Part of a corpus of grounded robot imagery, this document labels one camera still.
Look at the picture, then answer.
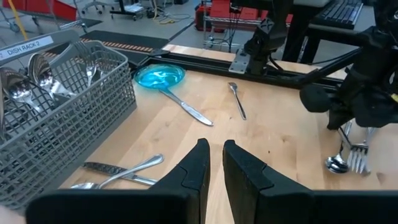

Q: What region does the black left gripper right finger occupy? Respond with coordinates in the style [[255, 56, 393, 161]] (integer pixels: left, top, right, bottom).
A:
[[222, 139, 313, 224]]

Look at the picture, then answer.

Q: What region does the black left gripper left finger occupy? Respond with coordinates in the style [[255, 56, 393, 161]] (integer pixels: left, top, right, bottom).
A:
[[149, 138, 211, 224]]

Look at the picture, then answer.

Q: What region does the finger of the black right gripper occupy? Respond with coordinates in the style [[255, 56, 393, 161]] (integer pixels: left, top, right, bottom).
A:
[[356, 93, 398, 128], [326, 95, 355, 131]]

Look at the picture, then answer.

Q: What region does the silver fork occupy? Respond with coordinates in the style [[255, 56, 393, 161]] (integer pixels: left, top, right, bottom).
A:
[[346, 126, 377, 175], [228, 82, 248, 121], [73, 41, 98, 87]]

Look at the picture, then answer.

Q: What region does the silver spoon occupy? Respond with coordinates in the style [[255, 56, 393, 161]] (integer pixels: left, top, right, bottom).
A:
[[0, 66, 43, 114], [324, 121, 354, 175], [70, 153, 165, 190], [27, 52, 77, 100]]

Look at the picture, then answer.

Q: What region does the silver knife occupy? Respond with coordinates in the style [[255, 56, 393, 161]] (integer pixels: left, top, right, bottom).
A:
[[159, 88, 215, 127], [83, 161, 159, 187]]

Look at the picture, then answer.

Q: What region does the grey plastic cutlery basket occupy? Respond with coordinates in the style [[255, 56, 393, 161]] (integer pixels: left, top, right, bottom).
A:
[[0, 29, 137, 209]]

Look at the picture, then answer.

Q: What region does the black keyboard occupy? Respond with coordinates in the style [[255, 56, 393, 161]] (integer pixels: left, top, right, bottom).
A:
[[312, 0, 364, 30]]

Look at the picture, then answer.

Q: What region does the black desk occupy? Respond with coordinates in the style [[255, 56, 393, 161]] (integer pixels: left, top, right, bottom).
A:
[[282, 0, 377, 63]]

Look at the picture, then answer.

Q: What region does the orange striped tape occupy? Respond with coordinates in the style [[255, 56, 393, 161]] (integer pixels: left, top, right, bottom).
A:
[[102, 40, 155, 53]]

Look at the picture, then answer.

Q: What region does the red tool cart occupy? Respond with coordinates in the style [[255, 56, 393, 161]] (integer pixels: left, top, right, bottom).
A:
[[195, 0, 293, 34]]

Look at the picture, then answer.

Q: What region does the black floor mat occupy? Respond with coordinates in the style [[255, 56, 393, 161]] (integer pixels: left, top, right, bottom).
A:
[[80, 29, 170, 54]]

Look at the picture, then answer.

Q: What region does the office chair base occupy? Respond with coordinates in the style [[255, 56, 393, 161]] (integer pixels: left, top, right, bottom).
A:
[[81, 0, 116, 15]]

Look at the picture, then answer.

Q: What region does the red storage bin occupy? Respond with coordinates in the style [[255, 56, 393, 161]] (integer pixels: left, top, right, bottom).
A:
[[0, 0, 78, 22]]

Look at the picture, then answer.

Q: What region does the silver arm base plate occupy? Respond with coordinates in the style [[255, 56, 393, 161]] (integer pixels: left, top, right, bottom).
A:
[[229, 49, 251, 74]]

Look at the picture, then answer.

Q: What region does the yellow cable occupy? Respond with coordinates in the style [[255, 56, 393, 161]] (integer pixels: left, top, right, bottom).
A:
[[6, 0, 29, 41]]

